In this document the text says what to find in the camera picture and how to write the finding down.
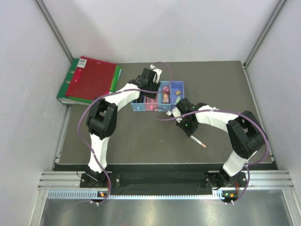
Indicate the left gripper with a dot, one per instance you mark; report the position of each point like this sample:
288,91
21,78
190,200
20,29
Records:
155,85

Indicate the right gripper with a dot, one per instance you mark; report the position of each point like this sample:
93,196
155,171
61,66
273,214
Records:
189,132

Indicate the blue-capped black highlighter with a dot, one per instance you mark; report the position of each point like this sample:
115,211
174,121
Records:
137,100

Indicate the light blue drawer box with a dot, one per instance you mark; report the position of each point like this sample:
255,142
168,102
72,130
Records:
160,104

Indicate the pink-capped marker tube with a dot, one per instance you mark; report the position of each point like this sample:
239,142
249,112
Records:
166,95

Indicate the pink plastic drawer box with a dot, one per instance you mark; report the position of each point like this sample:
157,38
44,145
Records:
150,103

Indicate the blue end drawer box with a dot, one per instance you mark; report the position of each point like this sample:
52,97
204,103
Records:
138,106

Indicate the white pink marker pen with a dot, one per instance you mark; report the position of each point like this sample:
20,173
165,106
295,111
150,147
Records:
198,141

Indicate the light green highlighter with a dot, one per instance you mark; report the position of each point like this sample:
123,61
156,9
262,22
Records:
177,99

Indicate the purple plastic drawer box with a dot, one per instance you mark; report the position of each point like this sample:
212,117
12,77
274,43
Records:
175,86

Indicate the red ring binder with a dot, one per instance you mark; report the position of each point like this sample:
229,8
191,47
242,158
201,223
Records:
92,78

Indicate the green ring binder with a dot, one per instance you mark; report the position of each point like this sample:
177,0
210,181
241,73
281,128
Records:
64,99

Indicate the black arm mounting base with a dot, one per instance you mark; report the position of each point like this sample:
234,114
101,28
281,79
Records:
163,179

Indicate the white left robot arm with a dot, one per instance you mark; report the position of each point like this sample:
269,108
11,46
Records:
102,117

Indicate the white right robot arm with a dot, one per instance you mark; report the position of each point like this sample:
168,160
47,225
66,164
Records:
246,134

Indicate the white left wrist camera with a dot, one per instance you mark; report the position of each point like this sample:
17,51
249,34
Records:
157,73

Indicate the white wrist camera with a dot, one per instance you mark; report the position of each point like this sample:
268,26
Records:
174,112
157,73

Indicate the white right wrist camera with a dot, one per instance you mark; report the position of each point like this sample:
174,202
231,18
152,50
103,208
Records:
174,112

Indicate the aluminium frame post right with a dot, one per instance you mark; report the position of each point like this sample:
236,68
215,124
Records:
263,34

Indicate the aluminium frame post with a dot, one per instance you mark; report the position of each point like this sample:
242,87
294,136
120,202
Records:
263,34
54,29

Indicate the aluminium front rail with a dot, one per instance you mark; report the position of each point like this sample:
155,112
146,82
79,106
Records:
268,199

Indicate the aluminium frame post left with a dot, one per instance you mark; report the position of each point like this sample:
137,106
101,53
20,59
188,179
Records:
54,29

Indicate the grey slotted cable duct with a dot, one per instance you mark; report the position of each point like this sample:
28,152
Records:
97,195

